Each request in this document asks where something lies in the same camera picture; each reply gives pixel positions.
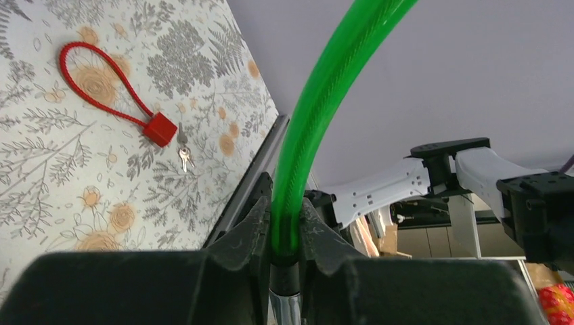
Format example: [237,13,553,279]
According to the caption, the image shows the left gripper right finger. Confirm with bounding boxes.
[299,200,546,325]

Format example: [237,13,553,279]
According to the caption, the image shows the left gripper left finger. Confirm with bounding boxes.
[1,196,270,324]

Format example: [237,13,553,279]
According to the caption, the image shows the red cable with plug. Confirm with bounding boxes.
[58,41,179,148]

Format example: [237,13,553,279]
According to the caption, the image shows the green cable lock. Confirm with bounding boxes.
[269,1,415,324]

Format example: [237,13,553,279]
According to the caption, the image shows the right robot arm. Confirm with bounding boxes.
[321,137,573,273]

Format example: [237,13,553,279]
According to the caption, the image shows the small silver keys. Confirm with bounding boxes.
[176,122,195,173]

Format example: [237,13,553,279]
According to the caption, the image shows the black mounting base plate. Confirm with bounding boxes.
[202,115,290,248]

